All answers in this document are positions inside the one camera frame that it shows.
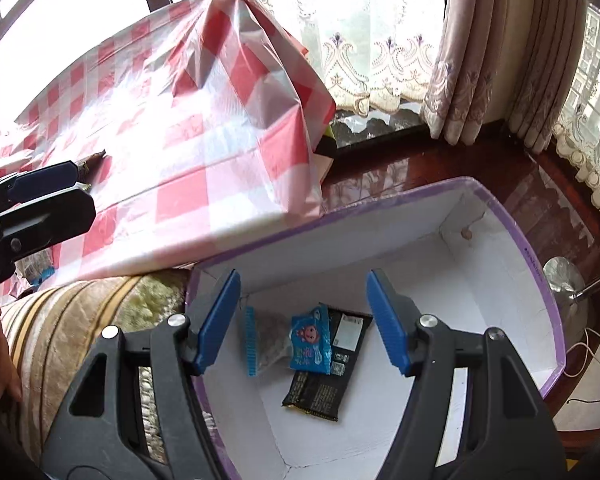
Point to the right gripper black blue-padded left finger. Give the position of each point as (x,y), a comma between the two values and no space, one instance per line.
(98,432)

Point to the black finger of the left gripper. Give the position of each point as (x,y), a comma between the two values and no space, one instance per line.
(41,223)

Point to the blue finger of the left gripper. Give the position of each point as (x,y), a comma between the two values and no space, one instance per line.
(22,187)

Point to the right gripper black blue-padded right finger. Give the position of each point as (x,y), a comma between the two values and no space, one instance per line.
(507,429)

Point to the sunflower seed bag blue trim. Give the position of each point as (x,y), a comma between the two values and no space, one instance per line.
(266,337)

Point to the black snack packet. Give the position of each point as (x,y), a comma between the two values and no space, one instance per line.
(321,395)

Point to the small blue pig packet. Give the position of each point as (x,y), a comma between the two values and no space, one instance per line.
(311,341)

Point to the pink snack packet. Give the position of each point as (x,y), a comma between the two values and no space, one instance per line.
(88,166)

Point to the striped towel sofa cover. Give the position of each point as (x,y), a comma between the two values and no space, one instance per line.
(49,334)

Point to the silver lamp base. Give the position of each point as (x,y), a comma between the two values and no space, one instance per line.
(567,283)

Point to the red white checkered tablecloth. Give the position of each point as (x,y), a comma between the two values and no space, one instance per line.
(208,115)

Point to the white purple-trimmed storage box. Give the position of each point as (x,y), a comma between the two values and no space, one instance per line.
(451,247)

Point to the white lace curtain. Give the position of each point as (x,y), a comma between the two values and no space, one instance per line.
(368,53)

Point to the pink curtain right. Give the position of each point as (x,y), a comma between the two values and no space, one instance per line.
(511,59)

